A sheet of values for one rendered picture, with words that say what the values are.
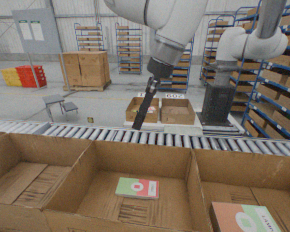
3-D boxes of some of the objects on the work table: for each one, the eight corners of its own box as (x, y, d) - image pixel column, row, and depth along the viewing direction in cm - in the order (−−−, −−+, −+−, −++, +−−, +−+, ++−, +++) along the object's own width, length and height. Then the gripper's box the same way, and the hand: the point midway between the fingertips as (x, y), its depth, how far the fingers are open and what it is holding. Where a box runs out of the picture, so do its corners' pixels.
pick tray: (187, 107, 166) (188, 98, 161) (194, 125, 132) (195, 114, 127) (161, 106, 169) (161, 97, 164) (161, 123, 134) (161, 113, 130)
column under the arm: (195, 112, 155) (200, 79, 140) (222, 113, 153) (230, 80, 138) (201, 125, 132) (209, 87, 117) (233, 126, 130) (245, 88, 115)
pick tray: (159, 106, 169) (159, 97, 164) (157, 123, 135) (157, 113, 130) (133, 105, 172) (133, 96, 167) (125, 121, 138) (124, 111, 134)
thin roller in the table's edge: (238, 132, 126) (239, 129, 125) (203, 130, 129) (203, 128, 128) (237, 130, 128) (238, 128, 127) (202, 129, 130) (202, 126, 129)
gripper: (176, 71, 37) (143, 143, 48) (173, 61, 53) (149, 117, 64) (147, 60, 37) (120, 135, 48) (153, 53, 53) (132, 110, 64)
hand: (139, 117), depth 55 cm, fingers open, 5 cm apart
